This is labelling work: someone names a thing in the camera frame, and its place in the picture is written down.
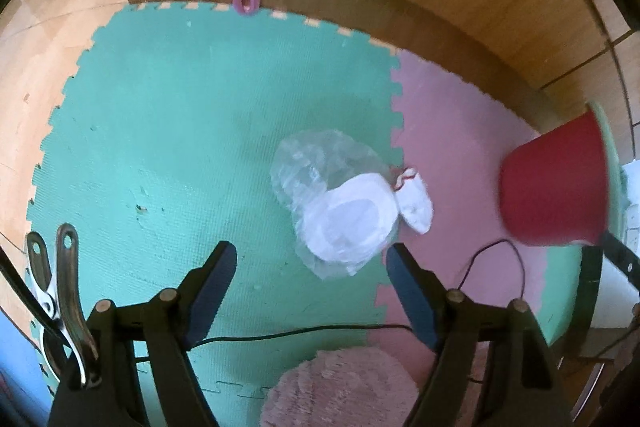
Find white tissue wad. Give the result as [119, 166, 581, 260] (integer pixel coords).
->
[393, 167, 434, 235]

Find clear plastic bag with plates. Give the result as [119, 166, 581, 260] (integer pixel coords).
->
[270, 129, 399, 280]

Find red bin with green rim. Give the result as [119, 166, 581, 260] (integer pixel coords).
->
[498, 102, 624, 246]

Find metal spring clamp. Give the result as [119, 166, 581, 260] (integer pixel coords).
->
[26, 223, 100, 388]

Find pink fluffy slipper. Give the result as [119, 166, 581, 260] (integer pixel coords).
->
[259, 347, 419, 426]

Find green foam floor mat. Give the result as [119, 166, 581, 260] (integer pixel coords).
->
[27, 4, 402, 426]

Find pink foam floor mat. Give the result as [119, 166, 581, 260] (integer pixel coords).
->
[364, 48, 551, 388]

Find black cable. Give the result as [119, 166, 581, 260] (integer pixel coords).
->
[134, 238, 527, 383]

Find pink ring toy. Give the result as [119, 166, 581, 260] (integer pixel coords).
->
[232, 0, 260, 16]

